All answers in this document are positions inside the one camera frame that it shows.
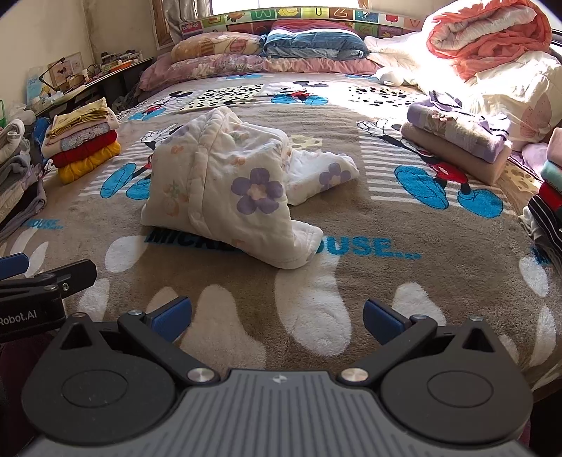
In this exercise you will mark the pale yellow folded garment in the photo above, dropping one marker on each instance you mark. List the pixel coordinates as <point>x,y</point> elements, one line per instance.
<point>81,113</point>

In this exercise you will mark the yellow folded sweater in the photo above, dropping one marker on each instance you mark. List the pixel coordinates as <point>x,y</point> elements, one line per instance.
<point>88,164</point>

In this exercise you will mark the cartoon printed blanket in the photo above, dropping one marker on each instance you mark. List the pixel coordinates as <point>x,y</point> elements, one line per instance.
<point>395,263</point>

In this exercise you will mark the white plush toy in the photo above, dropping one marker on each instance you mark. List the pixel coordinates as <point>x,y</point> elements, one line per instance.
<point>390,75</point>

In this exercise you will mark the green bag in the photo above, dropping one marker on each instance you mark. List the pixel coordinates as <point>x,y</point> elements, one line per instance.
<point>1,114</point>

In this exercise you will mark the blue folded quilt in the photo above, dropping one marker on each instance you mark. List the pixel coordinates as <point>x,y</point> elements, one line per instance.
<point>307,41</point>

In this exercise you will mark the cream folded garment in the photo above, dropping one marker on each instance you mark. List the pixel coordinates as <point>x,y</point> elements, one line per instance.
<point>52,143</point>

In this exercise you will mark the white floral padded garment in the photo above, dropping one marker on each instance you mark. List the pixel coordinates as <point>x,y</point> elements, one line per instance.
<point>246,184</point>

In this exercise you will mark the stack of colourful folded clothes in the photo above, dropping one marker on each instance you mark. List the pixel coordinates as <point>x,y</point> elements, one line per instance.
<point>544,202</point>

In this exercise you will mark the yellow cartoon pillow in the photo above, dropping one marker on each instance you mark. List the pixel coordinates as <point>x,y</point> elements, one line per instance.
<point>215,46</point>

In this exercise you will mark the black desk lamp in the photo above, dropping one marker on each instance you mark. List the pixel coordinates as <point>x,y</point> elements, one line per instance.
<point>47,74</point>

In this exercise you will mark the long pink floral pillow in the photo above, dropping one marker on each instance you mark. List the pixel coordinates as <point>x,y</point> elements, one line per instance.
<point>246,68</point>

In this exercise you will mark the white picture board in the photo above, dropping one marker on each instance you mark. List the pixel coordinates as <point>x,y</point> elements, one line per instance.
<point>66,68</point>

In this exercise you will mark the white quilt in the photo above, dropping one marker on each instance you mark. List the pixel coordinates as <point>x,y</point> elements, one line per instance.
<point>518,88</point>

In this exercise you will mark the orange rolled quilt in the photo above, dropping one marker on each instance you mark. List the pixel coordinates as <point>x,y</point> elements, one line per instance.
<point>487,39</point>

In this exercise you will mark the colourful alphabet play mat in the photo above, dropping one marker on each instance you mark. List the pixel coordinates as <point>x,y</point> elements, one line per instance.
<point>307,11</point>

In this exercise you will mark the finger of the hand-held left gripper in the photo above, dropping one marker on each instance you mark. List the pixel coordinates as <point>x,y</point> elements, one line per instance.
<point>74,274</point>
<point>13,266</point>

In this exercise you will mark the pile of grey clothes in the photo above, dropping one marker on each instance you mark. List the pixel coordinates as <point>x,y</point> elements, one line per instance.
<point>13,167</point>

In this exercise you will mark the grey curtain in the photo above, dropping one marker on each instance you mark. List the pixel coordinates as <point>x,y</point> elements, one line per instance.
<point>175,17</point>

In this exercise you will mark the blue bag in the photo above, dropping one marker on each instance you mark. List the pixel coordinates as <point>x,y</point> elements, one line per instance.
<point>41,129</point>

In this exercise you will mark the white plastic bag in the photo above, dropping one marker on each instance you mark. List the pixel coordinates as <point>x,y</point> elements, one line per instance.
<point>22,110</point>

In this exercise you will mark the lavender printed folded garment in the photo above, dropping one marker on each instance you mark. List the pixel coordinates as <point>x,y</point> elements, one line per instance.
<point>85,136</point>

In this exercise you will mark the window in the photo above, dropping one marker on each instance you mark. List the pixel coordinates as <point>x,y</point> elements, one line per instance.
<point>237,3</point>

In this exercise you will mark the purple folded garment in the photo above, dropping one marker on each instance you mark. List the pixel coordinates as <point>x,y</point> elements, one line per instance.
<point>456,127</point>

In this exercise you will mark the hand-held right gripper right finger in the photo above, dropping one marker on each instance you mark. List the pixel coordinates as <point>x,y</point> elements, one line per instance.
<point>386,319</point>

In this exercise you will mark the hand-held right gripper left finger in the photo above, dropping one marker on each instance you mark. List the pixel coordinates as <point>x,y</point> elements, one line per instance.
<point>171,317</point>

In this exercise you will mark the blue white packet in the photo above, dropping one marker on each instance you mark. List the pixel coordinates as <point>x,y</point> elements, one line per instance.
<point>33,85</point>

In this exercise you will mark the black desk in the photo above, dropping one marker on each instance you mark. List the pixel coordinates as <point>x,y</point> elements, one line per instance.
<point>109,79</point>

